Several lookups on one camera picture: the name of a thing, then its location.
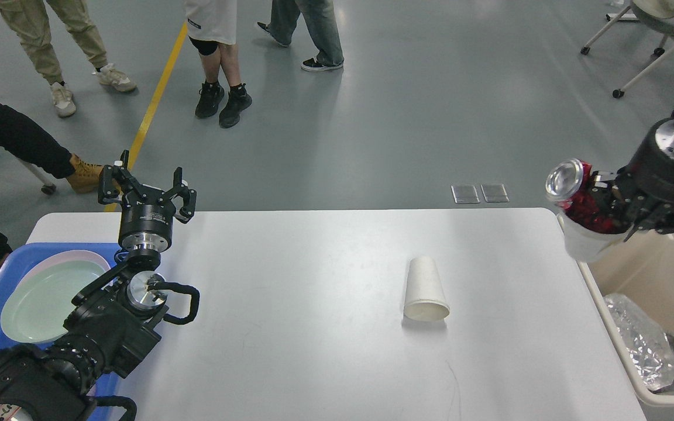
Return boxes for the crushed red soda can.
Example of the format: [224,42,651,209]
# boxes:
[545,159,628,234]

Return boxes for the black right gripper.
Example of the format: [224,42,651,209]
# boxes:
[589,118,674,241]

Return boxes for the silver foil sheet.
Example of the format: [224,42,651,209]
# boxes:
[603,294,674,394]

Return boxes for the person in beige trousers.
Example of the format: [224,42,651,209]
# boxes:
[0,1,136,118]

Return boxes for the beige plastic bin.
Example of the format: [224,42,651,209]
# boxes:
[578,232,674,408]

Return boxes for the white paper cup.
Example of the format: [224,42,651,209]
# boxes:
[556,212,626,262]
[403,256,451,322]

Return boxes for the pink plate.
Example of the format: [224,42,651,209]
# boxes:
[22,250,110,279]

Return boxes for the green plate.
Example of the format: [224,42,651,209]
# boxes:
[0,260,105,344]

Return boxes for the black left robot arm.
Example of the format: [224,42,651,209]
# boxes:
[0,151,200,420]

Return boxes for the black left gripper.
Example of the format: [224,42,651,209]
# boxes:
[97,150,197,253]

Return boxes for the metal floor socket plate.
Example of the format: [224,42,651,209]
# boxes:
[451,184,510,205]

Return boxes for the seated person tan boots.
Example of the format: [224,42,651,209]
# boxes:
[0,76,121,274]

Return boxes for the white office chair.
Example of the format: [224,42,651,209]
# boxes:
[580,0,674,99]

